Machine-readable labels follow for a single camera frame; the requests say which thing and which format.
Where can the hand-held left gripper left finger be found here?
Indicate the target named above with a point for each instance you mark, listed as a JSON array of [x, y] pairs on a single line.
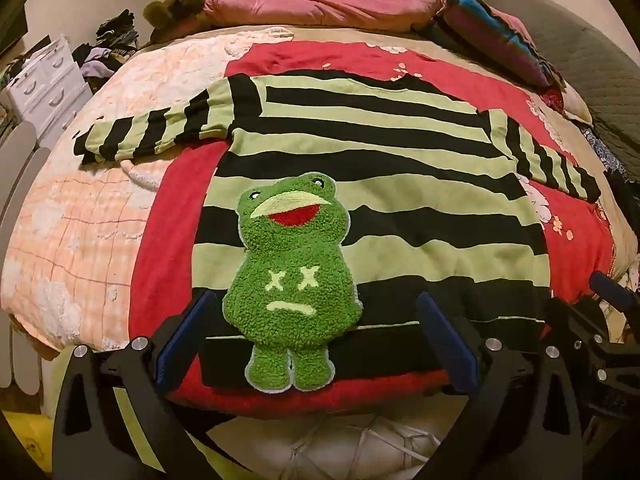
[[182, 345]]

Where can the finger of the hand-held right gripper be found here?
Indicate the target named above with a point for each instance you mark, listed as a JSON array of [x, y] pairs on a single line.
[[575, 317], [612, 294]]

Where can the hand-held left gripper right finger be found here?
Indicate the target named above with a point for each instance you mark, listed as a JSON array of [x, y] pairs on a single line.
[[447, 345]]

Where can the green black striped frog sweater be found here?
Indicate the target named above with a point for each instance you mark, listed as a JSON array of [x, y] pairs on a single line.
[[400, 210]]

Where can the pile of clothes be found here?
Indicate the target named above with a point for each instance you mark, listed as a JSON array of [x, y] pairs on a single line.
[[110, 45]]

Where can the red floral blanket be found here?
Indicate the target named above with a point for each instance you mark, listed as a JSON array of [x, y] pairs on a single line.
[[170, 240]]

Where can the dark blue patterned cloth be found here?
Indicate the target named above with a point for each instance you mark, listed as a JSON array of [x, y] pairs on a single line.
[[612, 170]]

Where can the pink checked cloud blanket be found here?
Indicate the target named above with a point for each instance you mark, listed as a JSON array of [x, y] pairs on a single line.
[[75, 240]]

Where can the white quilted mattress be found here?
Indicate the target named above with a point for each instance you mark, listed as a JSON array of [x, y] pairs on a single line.
[[325, 445]]

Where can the yellow green mat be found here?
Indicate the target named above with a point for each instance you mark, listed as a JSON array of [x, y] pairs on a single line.
[[20, 442]]

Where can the beige pillow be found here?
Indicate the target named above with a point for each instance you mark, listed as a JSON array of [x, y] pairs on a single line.
[[577, 105]]

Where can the red patterned cloth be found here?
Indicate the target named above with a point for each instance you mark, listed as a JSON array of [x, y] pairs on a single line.
[[552, 99]]

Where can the multicolour striped blanket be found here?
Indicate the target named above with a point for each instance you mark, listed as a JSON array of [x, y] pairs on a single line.
[[495, 35]]

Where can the white drawer cabinet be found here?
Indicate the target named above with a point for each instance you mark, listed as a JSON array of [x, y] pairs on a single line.
[[47, 85]]

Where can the brown furry coat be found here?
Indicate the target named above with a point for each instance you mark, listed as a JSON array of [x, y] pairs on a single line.
[[185, 7]]

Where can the black flat television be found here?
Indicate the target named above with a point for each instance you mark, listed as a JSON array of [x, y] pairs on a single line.
[[10, 30]]

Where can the pink quilt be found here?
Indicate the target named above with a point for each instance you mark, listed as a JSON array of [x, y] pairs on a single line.
[[325, 5]]

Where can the white padded bed frame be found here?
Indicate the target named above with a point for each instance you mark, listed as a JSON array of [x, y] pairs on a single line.
[[17, 200]]

